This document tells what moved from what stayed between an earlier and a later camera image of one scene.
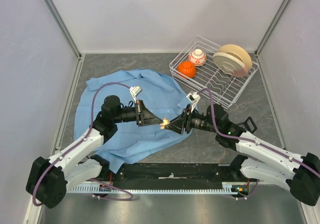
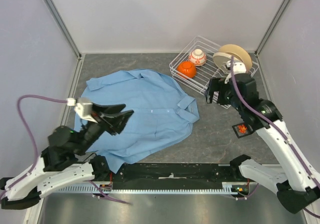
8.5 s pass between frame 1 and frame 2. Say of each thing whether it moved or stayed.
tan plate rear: stayed
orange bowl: stayed
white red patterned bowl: stayed
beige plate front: stayed
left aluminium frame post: stayed
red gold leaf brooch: moved
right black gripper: moved
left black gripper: moved
